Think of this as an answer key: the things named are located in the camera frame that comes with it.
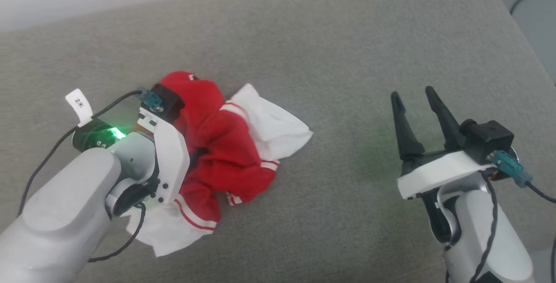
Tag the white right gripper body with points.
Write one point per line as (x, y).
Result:
(438, 172)

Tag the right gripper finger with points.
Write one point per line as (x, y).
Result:
(408, 135)
(445, 122)

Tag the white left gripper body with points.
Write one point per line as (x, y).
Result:
(171, 157)

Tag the red white basketball jersey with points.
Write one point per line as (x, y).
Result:
(217, 144)

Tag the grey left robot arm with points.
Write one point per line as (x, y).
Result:
(61, 218)

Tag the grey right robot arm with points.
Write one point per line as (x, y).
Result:
(478, 235)

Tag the grey fabric sofa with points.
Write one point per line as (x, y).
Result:
(347, 57)

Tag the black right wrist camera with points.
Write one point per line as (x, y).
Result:
(488, 137)

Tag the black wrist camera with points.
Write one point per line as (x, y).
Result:
(488, 137)
(169, 98)

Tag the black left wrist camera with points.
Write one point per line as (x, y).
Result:
(169, 98)

